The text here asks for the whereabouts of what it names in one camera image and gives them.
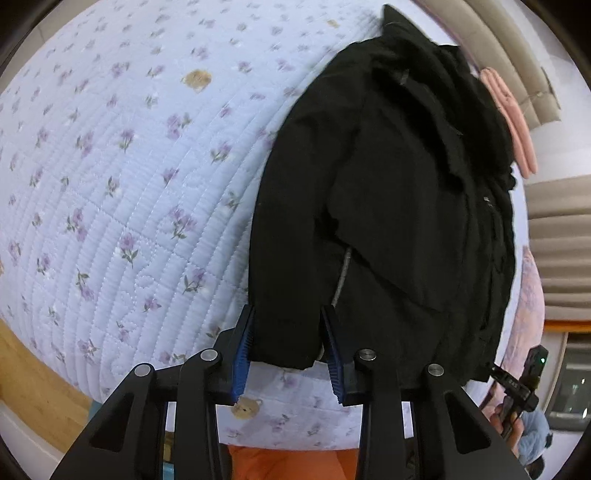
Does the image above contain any orange cloth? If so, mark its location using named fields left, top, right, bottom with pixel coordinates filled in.
left=226, top=445, right=365, bottom=480

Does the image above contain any black hooded jacket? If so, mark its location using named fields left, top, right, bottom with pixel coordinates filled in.
left=248, top=4, right=518, bottom=388

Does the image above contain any beige padded headboard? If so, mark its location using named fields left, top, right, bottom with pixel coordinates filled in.
left=420, top=0, right=561, bottom=134

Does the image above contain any folded pink blanket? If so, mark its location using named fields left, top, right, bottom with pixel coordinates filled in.
left=478, top=67, right=539, bottom=178

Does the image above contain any beige curtain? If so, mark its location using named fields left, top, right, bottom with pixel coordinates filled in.
left=526, top=173, right=591, bottom=319

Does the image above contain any person's right forearm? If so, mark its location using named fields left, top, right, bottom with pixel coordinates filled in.
left=517, top=408, right=553, bottom=468

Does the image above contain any person's right hand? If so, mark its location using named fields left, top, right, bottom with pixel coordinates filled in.
left=489, top=402, right=526, bottom=459

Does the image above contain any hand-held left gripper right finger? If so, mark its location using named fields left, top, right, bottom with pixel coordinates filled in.
left=321, top=305, right=532, bottom=480

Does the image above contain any floral quilted bed cover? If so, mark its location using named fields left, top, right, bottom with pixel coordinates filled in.
left=0, top=0, right=546, bottom=450

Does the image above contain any pink pillow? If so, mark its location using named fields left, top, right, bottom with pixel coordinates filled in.
left=501, top=244, right=548, bottom=407

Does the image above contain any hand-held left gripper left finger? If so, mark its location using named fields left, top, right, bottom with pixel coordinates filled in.
left=48, top=304, right=256, bottom=480

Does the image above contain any hanging cord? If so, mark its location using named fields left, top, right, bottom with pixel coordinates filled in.
left=519, top=67, right=560, bottom=112

